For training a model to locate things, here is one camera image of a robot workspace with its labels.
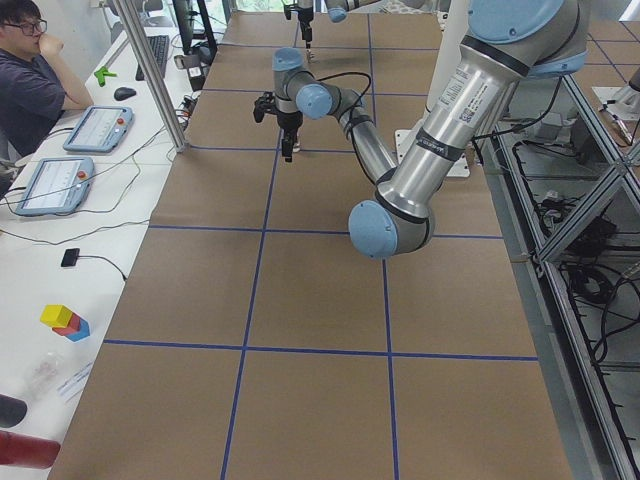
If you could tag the blue block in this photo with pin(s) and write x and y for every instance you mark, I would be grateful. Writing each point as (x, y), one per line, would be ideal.
(82, 332)

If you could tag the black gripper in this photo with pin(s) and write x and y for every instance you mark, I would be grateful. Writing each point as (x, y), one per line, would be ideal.
(305, 20)
(289, 122)

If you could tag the near teach pendant tablet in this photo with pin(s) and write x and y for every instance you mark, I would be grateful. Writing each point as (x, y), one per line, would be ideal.
(57, 187)

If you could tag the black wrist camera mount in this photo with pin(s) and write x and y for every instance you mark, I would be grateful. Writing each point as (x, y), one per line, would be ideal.
(264, 105)
(288, 9)

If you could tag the black keyboard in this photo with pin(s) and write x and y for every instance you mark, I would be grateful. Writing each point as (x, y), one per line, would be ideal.
(159, 46)

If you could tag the black cylinder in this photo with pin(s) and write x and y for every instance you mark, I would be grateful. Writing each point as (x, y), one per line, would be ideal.
(12, 411)

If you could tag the aluminium frame post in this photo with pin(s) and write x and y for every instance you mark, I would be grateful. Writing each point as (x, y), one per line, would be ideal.
(127, 12)

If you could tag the clear plastic bag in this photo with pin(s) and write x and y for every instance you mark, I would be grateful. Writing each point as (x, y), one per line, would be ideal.
(42, 374)

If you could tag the red block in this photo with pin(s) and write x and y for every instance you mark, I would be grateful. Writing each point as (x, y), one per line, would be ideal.
(71, 328)

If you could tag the yellow block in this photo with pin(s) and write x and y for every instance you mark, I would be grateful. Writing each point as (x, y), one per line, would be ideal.
(56, 316)

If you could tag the white camera mast with base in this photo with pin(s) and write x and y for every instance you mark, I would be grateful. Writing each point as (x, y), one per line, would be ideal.
(465, 86)

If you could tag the green plastic clamp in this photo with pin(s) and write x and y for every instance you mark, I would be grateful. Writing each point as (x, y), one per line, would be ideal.
(102, 74)

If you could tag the red cylinder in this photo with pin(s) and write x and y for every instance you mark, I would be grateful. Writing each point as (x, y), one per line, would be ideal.
(28, 451)

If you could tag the teach pendant tablet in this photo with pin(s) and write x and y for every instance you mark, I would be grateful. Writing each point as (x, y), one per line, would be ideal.
(57, 187)
(99, 130)

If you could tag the far teach pendant tablet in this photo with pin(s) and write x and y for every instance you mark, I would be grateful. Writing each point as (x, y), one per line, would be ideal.
(99, 130)

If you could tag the seated person dark shirt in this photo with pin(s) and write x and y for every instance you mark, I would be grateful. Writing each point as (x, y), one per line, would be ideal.
(37, 85)

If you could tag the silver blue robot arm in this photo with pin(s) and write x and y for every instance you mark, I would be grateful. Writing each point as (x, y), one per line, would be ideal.
(336, 9)
(505, 42)

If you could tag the black monitor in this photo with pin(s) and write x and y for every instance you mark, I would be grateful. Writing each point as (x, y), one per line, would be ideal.
(196, 34)

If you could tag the black computer mouse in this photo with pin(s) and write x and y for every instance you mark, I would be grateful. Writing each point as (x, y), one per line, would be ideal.
(124, 93)

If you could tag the small black box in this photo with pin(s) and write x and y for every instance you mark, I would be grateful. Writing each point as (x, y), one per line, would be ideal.
(70, 257)

